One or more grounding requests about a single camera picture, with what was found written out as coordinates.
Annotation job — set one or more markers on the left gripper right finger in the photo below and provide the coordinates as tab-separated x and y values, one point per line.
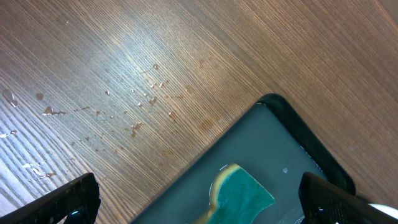
325	203

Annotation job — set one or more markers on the black rectangular sponge tray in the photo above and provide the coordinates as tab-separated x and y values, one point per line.
272	143

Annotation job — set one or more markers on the green yellow sponge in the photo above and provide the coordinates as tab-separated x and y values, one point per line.
235	197

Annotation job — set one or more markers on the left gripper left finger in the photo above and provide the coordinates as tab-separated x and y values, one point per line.
75	202

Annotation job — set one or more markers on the white plate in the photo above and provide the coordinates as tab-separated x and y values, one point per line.
386	209

